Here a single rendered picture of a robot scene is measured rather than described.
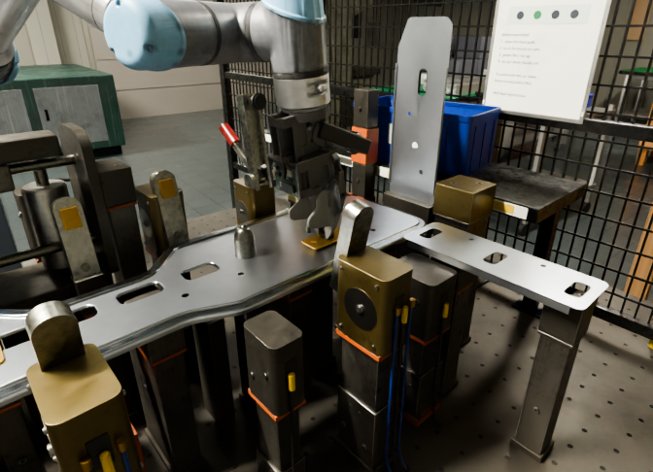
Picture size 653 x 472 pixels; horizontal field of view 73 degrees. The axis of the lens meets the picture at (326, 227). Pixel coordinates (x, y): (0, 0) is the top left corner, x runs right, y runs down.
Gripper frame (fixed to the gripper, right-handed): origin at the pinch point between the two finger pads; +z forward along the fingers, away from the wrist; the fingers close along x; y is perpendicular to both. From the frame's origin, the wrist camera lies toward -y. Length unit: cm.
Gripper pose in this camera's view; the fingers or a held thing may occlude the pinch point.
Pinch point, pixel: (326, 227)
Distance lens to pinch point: 71.9
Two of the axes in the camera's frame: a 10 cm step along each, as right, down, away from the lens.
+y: -7.4, 3.7, -5.6
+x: 6.6, 3.1, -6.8
